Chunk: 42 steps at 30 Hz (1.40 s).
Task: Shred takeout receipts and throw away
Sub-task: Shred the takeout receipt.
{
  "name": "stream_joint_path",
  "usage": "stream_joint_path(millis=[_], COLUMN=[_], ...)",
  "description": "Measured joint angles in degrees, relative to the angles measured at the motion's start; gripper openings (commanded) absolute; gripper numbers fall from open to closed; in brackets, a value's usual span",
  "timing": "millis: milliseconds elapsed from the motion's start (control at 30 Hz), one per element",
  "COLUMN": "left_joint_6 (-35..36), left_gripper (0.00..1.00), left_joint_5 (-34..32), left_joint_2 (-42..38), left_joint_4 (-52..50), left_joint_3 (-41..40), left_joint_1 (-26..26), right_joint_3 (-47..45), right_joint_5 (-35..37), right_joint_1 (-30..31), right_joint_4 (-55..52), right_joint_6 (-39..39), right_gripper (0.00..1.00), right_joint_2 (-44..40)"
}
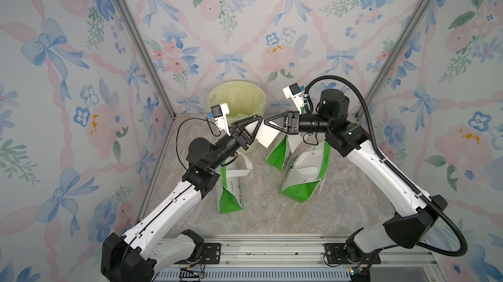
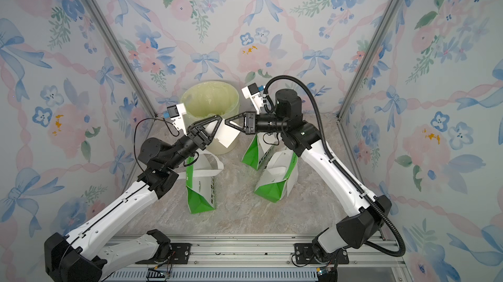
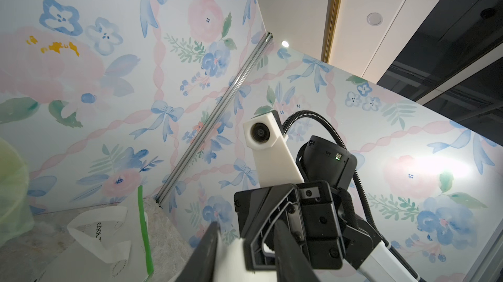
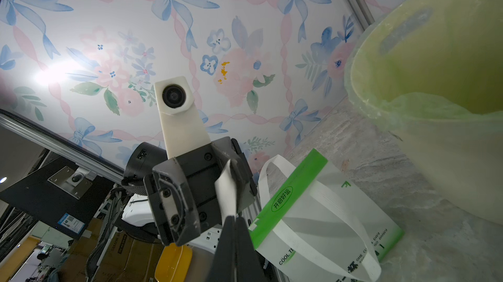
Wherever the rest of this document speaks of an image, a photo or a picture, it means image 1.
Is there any left aluminium corner post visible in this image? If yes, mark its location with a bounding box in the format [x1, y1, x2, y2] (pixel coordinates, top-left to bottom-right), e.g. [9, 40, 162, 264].
[96, 0, 176, 120]

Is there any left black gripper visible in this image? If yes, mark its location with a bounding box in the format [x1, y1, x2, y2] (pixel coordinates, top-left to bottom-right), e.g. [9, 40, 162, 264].
[209, 117, 261, 173]

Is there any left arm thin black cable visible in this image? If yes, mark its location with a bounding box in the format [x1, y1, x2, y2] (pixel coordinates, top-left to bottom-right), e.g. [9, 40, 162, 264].
[175, 116, 238, 173]

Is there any right aluminium corner post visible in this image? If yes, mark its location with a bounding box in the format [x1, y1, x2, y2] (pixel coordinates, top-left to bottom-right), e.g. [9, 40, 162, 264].
[365, 0, 433, 107]

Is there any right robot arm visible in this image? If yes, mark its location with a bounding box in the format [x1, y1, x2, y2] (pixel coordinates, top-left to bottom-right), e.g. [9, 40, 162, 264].
[265, 84, 449, 261]

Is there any white paper receipt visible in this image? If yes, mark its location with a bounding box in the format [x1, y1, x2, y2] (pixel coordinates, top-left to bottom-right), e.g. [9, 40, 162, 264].
[255, 121, 281, 148]

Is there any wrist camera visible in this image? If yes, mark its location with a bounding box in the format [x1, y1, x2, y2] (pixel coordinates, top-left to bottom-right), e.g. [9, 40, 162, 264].
[282, 83, 305, 113]
[207, 103, 230, 135]

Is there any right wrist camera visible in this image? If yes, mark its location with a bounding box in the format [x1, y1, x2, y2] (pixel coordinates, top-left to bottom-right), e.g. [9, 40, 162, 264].
[282, 83, 305, 113]

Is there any aluminium corner post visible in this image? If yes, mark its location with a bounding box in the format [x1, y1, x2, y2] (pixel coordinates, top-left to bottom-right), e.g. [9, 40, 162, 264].
[365, 0, 433, 107]
[96, 0, 176, 120]

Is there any green white paper bag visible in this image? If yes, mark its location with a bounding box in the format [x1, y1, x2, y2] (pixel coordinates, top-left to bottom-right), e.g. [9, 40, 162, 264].
[280, 142, 331, 203]
[266, 134, 301, 171]
[215, 152, 253, 214]

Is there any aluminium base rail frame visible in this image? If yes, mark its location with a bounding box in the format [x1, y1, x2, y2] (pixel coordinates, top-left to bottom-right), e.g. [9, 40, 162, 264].
[152, 234, 445, 281]

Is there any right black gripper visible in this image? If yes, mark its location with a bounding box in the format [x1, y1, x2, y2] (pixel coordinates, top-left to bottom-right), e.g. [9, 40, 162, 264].
[266, 110, 334, 136]

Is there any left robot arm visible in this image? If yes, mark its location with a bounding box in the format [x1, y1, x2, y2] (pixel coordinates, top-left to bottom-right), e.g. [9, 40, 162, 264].
[101, 115, 263, 281]

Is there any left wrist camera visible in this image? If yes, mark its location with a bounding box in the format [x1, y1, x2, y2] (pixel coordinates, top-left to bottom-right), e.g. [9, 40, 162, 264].
[207, 103, 230, 135]

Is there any cream plastic trash bin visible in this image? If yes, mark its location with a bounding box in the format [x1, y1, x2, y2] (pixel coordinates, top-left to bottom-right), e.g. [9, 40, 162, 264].
[207, 81, 266, 154]

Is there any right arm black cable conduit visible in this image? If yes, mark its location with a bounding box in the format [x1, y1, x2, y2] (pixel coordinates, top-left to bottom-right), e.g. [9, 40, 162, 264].
[303, 74, 468, 258]

